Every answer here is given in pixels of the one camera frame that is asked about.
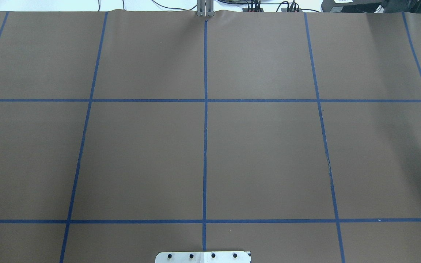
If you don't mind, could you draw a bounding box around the white camera stand column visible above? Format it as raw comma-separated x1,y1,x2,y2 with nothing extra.
155,251,252,263

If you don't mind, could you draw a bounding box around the aluminium frame post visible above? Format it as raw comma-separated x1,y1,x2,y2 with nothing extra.
196,0,215,17

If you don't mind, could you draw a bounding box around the black box with label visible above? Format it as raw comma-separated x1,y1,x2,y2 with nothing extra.
321,0,383,13

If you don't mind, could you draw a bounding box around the brown paper table cover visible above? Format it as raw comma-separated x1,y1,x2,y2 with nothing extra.
0,10,421,263

